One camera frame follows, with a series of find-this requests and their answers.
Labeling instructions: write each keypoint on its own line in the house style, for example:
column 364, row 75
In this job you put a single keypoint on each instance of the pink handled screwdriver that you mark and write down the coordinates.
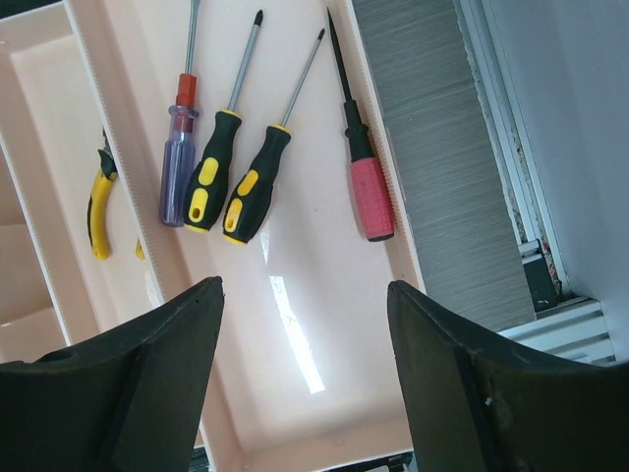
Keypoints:
column 371, row 194

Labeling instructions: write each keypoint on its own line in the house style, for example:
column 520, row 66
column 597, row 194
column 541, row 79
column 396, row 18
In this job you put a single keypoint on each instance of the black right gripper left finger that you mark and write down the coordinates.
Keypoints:
column 128, row 399

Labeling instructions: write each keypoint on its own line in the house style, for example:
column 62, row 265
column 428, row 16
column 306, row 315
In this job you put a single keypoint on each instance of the aluminium frame rail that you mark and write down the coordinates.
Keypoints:
column 575, row 330

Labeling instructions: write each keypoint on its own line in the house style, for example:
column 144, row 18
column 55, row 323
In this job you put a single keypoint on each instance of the yellow handled pliers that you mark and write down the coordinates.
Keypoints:
column 98, row 201

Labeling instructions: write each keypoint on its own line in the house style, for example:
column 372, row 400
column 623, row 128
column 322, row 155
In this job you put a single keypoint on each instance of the yellow black stubby screwdriver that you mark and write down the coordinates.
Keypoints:
column 207, row 188

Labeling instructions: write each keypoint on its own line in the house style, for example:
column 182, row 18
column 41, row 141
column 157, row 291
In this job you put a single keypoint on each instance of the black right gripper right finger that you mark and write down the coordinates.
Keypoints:
column 478, row 401

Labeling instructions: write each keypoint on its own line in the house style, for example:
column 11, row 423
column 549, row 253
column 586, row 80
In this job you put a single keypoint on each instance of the blue handled screwdriver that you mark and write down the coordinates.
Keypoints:
column 180, row 150

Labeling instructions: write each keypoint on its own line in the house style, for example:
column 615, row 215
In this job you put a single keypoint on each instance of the pink plastic tool box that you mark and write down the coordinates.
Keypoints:
column 304, row 361

